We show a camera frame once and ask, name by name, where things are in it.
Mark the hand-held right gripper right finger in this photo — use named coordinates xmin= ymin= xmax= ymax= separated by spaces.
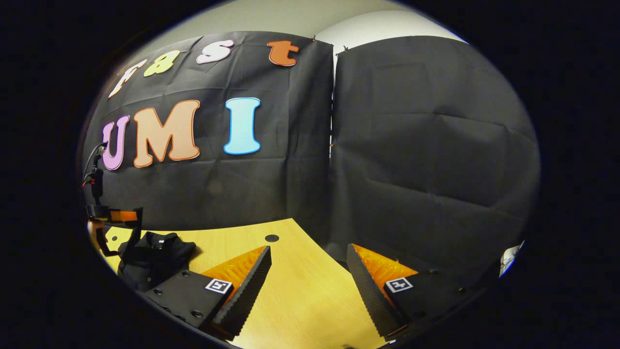
xmin=346 ymin=243 xmax=502 ymax=341

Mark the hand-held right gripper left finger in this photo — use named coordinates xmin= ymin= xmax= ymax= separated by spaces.
xmin=145 ymin=245 xmax=272 ymax=341

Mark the black shirt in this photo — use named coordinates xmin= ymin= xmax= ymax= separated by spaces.
xmin=117 ymin=232 xmax=197 ymax=293

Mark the black backdrop cloth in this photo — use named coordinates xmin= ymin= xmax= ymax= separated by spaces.
xmin=77 ymin=31 xmax=541 ymax=286

